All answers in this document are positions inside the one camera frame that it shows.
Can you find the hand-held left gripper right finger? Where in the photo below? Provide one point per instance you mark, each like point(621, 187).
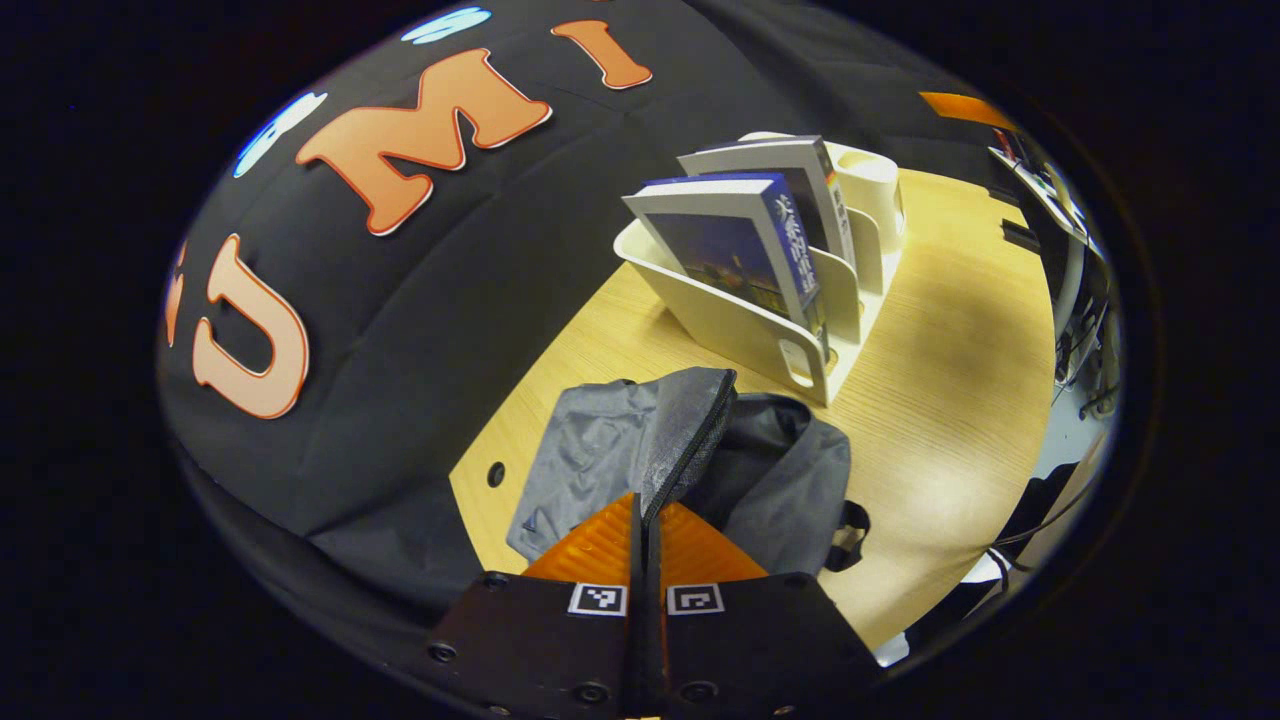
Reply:
point(750, 640)

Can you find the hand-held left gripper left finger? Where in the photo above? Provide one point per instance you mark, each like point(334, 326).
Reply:
point(545, 640)

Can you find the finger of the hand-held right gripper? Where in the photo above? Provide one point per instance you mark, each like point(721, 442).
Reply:
point(965, 108)

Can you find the grey schoolbag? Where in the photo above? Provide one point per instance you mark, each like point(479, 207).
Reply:
point(780, 480)

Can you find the portrait cover book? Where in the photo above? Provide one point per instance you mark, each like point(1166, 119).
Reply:
point(790, 165)

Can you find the blue cover book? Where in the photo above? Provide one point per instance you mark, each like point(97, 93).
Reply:
point(730, 250)

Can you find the white bookshelf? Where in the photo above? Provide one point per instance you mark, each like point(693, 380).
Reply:
point(730, 330)

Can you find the black backdrop cloth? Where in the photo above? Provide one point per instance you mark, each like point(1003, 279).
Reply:
point(430, 330)

